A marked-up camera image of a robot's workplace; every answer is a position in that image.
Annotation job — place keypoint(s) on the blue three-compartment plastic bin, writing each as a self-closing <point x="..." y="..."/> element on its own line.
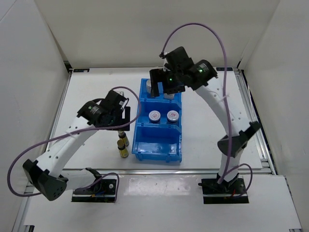
<point x="162" y="141"/>

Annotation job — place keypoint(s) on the red-label spice jar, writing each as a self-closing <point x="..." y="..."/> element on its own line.
<point x="172" y="116"/>
<point x="154" y="116"/>

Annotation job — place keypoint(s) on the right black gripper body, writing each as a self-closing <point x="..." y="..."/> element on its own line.
<point x="172" y="83"/>

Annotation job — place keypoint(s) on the small yellow bottle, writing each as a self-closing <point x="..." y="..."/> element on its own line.
<point x="122" y="149"/>
<point x="122" y="136"/>

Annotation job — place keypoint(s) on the silver-lid shaker blue label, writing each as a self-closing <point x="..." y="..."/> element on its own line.
<point x="149" y="86"/>
<point x="169" y="96"/>

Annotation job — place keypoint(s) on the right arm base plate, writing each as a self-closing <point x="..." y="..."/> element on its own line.
<point x="213" y="193"/>

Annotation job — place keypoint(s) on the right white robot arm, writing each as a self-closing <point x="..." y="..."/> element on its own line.
<point x="203" y="79"/>

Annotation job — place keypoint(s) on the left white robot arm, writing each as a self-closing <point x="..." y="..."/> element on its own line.
<point x="46" y="172"/>

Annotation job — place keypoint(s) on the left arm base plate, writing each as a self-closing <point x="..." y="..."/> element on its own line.
<point x="104" y="191"/>

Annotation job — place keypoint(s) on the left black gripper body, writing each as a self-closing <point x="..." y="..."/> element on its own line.
<point x="116" y="120"/>

